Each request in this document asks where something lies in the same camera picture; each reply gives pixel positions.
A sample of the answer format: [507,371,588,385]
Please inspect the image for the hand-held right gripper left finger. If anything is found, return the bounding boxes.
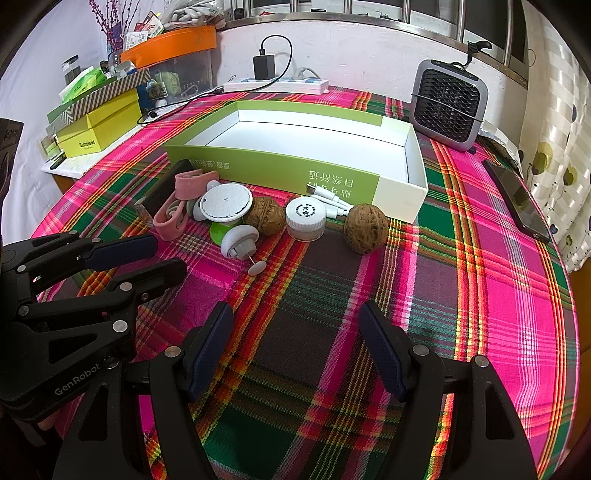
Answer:
[53,301,235,480]

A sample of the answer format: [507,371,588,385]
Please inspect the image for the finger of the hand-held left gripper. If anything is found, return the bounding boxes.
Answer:
[0,232,158,278]
[14,257,188,337]

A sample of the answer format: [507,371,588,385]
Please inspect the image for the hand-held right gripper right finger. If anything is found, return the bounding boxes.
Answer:
[359,300,539,480]

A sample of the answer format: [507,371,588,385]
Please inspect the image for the pink cable winder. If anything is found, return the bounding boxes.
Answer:
[153,194,190,241]
[174,168,221,200]

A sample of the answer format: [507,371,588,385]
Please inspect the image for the black power bank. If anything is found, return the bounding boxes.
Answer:
[135,159,195,222]

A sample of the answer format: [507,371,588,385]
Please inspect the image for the white round disc device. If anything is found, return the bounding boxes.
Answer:
[189,181,254,247]

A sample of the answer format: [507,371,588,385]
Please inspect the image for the brown walnut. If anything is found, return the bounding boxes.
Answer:
[343,203,391,254]
[243,197,286,236]

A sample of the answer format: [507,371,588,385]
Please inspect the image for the small white jar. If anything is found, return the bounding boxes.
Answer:
[285,198,326,242]

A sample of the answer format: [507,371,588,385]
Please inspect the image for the white charging cable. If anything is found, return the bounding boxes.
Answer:
[307,183,356,219]

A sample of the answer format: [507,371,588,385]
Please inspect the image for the green and white cardboard box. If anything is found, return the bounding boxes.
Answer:
[163,100,429,225]

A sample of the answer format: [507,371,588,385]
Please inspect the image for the plaid tablecloth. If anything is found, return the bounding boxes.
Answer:
[30,88,580,480]

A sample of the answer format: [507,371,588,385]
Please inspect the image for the grey mushroom-shaped knob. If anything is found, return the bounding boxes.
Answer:
[221,226,259,260]

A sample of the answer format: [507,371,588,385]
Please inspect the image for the yellow shoebox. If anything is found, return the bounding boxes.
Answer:
[55,99,143,160]

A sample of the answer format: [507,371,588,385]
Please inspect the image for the dark printed box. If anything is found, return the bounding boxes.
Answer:
[0,117,24,199]

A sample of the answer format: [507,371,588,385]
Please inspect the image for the striped green box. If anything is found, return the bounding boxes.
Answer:
[47,69,152,134]

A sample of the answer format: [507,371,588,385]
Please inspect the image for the green tissue pack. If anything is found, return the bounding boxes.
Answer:
[58,67,108,103]

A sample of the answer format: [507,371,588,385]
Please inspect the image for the dark glass jar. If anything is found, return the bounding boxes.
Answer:
[61,55,80,86]

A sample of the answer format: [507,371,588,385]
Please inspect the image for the black smartphone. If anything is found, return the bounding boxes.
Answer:
[482,158,552,244]

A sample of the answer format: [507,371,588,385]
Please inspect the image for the clear bin with orange lid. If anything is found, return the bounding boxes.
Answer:
[120,25,219,102]

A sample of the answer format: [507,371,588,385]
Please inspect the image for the colourful card packets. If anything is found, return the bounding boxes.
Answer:
[122,11,164,51]

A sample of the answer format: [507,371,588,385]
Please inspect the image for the purple flower twigs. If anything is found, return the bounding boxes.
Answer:
[90,0,139,51]

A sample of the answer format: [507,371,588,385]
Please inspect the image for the black charger adapter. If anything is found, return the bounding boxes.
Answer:
[253,55,276,80]

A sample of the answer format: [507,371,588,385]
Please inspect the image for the white power strip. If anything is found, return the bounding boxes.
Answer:
[223,76,329,96]

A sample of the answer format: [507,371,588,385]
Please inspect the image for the grey desktop fan heater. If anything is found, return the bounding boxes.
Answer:
[410,59,488,153]

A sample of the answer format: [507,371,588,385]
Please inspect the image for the patterned white curtain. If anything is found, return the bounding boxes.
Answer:
[517,0,591,273]

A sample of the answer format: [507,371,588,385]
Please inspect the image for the black hook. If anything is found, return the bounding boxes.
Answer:
[466,41,492,63]

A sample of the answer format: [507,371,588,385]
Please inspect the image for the metal window railing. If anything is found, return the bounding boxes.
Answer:
[217,0,529,88]

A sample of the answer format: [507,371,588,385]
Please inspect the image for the black charger cable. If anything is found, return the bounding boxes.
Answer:
[136,36,295,124]

